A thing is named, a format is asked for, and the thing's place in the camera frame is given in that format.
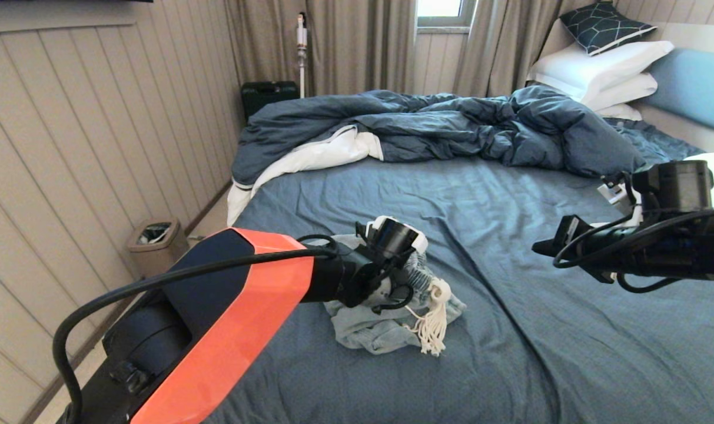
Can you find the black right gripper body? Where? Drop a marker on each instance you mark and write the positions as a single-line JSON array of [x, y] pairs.
[[598, 253]]

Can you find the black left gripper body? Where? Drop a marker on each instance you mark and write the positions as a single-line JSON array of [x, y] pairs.
[[362, 277]]

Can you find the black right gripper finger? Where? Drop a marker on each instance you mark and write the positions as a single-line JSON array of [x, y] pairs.
[[550, 252], [551, 244]]

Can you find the light blue denim shorts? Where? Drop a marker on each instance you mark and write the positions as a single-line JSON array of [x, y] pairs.
[[386, 330]]

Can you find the orange and black left arm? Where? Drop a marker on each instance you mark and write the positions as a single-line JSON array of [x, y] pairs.
[[215, 330]]

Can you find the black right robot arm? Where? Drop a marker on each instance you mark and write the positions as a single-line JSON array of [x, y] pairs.
[[680, 250]]

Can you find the blue bed sheet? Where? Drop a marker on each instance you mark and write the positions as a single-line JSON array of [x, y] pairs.
[[510, 365]]

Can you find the small white pillow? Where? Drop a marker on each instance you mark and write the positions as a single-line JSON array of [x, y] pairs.
[[618, 113]]

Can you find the dark blue white-lined duvet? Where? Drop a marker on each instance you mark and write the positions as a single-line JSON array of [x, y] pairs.
[[451, 126]]

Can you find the flat white pillow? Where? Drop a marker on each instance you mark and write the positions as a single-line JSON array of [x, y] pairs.
[[624, 91]]

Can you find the large white pillow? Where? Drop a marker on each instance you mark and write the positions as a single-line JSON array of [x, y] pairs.
[[598, 68]]

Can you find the light blue padded headboard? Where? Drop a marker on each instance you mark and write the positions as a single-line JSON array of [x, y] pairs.
[[695, 88]]

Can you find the narrow beige curtain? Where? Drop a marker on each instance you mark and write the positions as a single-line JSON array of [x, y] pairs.
[[504, 47]]

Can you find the black hard suitcase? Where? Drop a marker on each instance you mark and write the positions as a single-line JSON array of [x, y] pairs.
[[268, 97]]

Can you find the brown trash bin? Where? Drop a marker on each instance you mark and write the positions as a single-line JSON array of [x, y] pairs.
[[156, 241]]

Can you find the dark geometric patterned cushion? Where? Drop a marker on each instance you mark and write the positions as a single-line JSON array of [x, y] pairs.
[[604, 26]]

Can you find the wide beige curtain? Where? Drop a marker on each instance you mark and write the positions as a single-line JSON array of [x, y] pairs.
[[345, 47]]

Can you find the white stick vacuum cleaner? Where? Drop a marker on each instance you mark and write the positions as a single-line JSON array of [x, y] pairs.
[[301, 53]]

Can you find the left wrist camera white cap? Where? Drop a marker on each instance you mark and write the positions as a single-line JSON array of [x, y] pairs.
[[395, 235]]

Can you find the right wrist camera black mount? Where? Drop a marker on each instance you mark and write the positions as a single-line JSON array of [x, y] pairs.
[[677, 185]]

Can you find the beige bed frame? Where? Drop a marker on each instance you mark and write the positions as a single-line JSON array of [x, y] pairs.
[[686, 126]]

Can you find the window with grey frame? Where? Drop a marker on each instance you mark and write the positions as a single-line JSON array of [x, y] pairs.
[[442, 12]]

